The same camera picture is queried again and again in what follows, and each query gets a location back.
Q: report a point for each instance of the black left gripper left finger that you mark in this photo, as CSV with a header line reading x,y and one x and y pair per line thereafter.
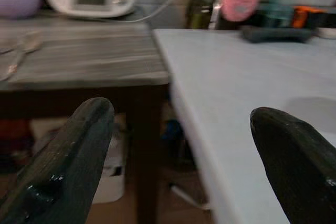
x,y
65,161

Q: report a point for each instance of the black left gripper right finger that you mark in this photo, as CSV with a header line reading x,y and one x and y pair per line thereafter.
x,y
296,161

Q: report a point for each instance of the white bucket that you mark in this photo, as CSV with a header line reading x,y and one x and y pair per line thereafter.
x,y
111,179

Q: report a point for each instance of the white table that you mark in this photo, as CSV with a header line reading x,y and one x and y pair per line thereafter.
x,y
249,90

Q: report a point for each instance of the dark wooden side table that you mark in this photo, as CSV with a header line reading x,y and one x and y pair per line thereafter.
x,y
86,58

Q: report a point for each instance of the metal spoon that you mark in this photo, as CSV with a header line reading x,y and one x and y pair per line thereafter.
x,y
22,51

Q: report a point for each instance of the dark grey tray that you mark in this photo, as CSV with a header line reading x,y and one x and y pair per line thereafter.
x,y
278,35

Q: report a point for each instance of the white small bowl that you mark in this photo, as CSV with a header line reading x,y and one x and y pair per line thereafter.
x,y
326,33

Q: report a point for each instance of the orange and black box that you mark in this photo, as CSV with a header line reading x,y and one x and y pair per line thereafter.
x,y
304,15

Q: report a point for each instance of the purple plastic bowl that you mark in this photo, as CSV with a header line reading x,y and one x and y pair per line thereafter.
x,y
18,0

